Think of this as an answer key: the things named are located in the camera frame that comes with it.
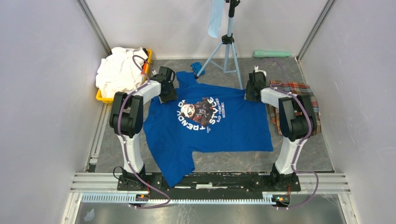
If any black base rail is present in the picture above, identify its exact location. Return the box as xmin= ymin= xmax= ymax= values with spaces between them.
xmin=117 ymin=172 xmax=301 ymax=201

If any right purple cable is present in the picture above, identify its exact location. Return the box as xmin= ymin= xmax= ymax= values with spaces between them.
xmin=254 ymin=58 xmax=319 ymax=211

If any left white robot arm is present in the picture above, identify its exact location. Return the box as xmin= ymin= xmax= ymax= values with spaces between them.
xmin=109 ymin=66 xmax=177 ymax=191

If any purple cable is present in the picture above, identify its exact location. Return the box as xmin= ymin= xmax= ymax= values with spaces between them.
xmin=254 ymin=58 xmax=319 ymax=211
xmin=116 ymin=55 xmax=172 ymax=210

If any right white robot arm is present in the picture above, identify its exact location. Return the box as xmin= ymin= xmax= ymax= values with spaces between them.
xmin=245 ymin=71 xmax=317 ymax=191

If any blue printed t-shirt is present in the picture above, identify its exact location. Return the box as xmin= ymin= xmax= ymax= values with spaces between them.
xmin=143 ymin=71 xmax=273 ymax=186

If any light blue music stand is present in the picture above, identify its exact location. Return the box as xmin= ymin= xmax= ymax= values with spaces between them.
xmin=194 ymin=0 xmax=243 ymax=89

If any folded plaid shirt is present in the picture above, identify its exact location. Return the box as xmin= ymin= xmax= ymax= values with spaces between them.
xmin=269 ymin=81 xmax=321 ymax=136

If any yellow plastic tray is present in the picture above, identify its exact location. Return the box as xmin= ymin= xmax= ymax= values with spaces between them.
xmin=96 ymin=49 xmax=153 ymax=105

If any white crumpled garment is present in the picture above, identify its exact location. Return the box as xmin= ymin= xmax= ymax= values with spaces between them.
xmin=95 ymin=46 xmax=149 ymax=99

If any mint green cylinder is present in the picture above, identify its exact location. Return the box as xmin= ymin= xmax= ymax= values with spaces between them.
xmin=252 ymin=50 xmax=291 ymax=58

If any small blue object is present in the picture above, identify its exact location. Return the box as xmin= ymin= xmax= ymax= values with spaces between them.
xmin=191 ymin=62 xmax=202 ymax=76

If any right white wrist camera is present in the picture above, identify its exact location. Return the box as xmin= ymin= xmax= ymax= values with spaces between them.
xmin=254 ymin=65 xmax=267 ymax=77

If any orange garment in tray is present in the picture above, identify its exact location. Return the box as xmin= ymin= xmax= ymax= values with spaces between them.
xmin=142 ymin=62 xmax=150 ymax=75

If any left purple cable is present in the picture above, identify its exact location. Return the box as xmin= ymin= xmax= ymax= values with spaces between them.
xmin=116 ymin=55 xmax=172 ymax=210

